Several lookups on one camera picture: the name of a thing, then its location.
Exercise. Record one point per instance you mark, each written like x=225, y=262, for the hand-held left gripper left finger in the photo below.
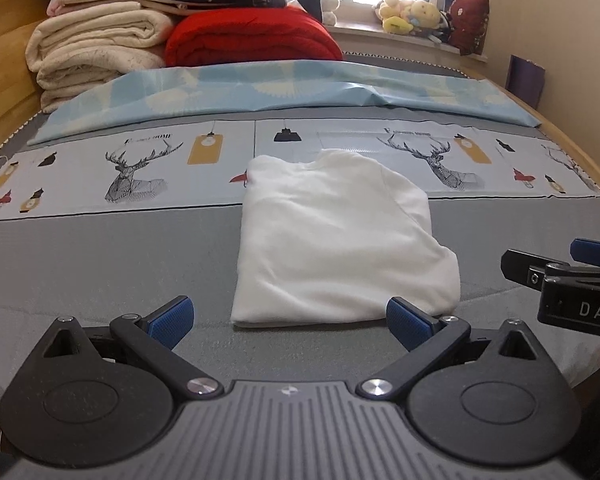
x=172, y=320

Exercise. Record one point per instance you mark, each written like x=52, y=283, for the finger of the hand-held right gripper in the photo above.
x=522, y=266
x=597, y=252

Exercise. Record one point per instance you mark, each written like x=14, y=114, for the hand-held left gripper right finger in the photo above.
x=405, y=322

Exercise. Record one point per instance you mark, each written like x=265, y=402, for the white long-sleeve shirt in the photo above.
x=330, y=240

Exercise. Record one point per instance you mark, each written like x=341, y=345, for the grey deer-print bed sheet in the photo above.
x=105, y=260

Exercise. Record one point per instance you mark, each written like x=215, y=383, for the dark red cushion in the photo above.
x=470, y=25

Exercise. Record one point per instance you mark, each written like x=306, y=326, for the light blue cloud-print sheet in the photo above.
x=280, y=85

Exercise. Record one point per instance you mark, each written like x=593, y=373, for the white window sill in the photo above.
x=380, y=35

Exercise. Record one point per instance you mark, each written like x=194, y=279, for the pale yellow plush toy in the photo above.
x=395, y=15

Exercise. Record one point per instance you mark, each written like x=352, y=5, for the cream folded quilt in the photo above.
x=95, y=45

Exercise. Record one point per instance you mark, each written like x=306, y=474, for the red folded quilt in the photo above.
x=250, y=35

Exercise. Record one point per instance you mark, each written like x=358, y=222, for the wooden headboard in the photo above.
x=0, y=70

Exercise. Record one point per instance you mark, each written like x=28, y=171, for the white plush toy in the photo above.
x=329, y=7

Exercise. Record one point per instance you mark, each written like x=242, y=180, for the wooden bed side rail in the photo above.
x=554, y=129

